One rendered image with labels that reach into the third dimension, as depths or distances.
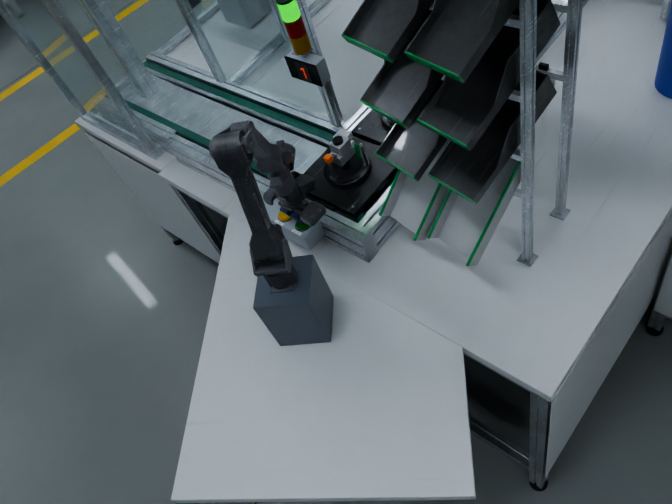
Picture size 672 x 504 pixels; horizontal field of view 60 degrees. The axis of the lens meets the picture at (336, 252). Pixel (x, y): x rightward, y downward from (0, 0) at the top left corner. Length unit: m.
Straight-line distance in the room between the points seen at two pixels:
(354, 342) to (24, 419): 1.97
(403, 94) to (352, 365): 0.66
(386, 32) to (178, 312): 2.05
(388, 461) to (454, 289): 0.46
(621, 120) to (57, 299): 2.75
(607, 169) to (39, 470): 2.49
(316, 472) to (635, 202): 1.05
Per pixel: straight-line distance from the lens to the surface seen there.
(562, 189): 1.58
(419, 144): 1.37
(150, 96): 2.47
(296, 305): 1.37
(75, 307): 3.31
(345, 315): 1.55
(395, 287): 1.56
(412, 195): 1.50
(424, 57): 1.11
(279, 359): 1.55
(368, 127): 1.83
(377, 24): 1.19
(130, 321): 3.05
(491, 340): 1.46
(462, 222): 1.43
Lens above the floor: 2.16
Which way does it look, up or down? 51 degrees down
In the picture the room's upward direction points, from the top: 24 degrees counter-clockwise
